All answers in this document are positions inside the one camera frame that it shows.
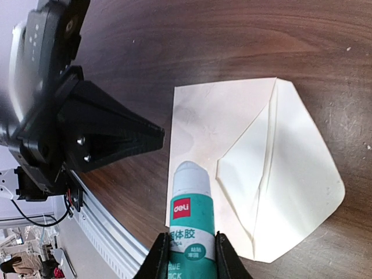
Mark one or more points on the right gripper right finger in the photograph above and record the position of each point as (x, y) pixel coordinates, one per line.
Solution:
(229, 265)

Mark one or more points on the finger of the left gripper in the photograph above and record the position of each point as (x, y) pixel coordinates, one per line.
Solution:
(96, 130)

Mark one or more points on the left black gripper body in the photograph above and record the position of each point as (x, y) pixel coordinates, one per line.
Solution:
(36, 141)

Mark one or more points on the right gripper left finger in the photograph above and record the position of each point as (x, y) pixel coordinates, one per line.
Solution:
(155, 265)

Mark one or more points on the green white glue stick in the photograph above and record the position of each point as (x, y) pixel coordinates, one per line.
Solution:
(192, 232)

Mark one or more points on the beige envelope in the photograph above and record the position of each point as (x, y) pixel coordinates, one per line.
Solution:
(272, 177)

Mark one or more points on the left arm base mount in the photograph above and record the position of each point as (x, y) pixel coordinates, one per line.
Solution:
(35, 186)

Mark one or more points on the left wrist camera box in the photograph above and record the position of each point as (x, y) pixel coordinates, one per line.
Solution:
(42, 48)

